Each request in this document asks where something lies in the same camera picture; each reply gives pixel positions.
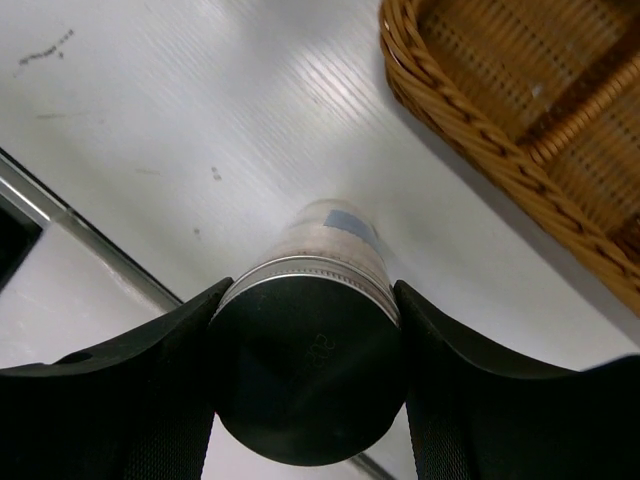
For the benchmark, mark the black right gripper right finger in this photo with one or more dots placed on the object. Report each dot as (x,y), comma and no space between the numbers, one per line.
(479,410)

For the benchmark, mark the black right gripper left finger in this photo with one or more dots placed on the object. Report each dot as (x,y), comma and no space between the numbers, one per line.
(132,407)

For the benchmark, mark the silver-capped blue-label bottle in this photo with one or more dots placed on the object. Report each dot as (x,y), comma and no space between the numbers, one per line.
(307,343)

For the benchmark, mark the brown wicker divided tray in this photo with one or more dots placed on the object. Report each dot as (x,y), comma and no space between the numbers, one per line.
(542,97)

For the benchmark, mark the aluminium table edge rail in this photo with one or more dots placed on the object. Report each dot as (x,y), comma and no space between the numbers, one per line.
(36,208)

